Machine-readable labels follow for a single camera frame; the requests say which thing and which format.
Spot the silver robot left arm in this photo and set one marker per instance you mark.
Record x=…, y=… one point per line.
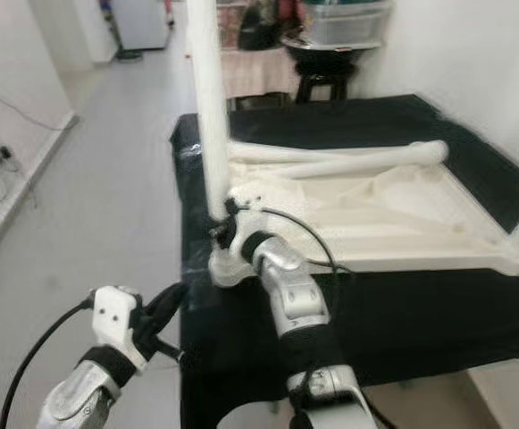
x=80, y=398

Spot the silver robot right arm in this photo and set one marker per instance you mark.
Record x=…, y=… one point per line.
x=295, y=295

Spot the white plastic children table top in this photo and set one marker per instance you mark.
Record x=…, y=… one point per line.
x=384, y=210

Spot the beige cloth covered stand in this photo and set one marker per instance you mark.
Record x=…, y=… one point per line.
x=259, y=71

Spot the black plastic bag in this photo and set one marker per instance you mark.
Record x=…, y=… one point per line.
x=261, y=31

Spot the black power adapter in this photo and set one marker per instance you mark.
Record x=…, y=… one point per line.
x=7, y=154

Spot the black tablecloth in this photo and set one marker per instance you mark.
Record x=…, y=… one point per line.
x=429, y=313

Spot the white tall appliance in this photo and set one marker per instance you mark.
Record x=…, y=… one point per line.
x=141, y=22

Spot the clear storage box green lid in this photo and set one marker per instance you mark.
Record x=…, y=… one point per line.
x=347, y=22

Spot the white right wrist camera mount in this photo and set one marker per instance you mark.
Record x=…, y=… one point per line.
x=250, y=197

